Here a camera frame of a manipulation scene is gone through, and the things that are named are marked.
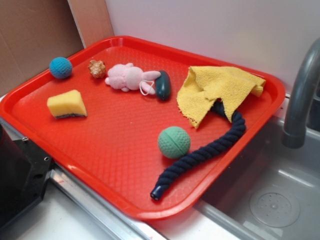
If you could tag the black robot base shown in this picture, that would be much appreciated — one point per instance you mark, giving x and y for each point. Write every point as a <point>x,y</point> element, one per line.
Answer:
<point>24,172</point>

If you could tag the red plastic tray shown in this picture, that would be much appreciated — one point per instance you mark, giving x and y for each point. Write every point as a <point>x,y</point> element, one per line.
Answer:
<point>114,150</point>

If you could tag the green textured ball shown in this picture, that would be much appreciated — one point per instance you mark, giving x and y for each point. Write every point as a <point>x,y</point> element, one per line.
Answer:
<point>174,142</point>

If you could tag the dark green oval toy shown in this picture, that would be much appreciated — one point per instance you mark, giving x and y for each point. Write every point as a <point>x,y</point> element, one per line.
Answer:
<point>163,86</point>

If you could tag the yellow microfiber cloth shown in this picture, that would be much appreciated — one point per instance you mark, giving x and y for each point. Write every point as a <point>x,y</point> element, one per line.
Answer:
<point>204,85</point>

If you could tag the pink plush bunny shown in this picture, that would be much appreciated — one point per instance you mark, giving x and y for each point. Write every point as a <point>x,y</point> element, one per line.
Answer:
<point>127,77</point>

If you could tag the brown spiky seashell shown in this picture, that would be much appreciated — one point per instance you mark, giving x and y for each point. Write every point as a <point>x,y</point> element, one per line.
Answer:
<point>97,68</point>

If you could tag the yellow sponge wedge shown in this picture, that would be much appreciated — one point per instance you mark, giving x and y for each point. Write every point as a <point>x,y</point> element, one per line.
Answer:
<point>67,104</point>

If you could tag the blue knitted ball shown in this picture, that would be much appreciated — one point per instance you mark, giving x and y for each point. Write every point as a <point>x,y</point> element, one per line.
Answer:
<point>61,68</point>

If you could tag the grey plastic sink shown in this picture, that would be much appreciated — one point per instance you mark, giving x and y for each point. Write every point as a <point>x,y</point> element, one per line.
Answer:
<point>269,191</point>

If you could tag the grey faucet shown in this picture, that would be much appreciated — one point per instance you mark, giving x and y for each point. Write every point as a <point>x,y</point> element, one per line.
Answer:
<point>303,110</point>

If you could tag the brown cardboard panel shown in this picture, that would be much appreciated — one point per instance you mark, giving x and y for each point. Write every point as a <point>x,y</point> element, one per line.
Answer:
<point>33,32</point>

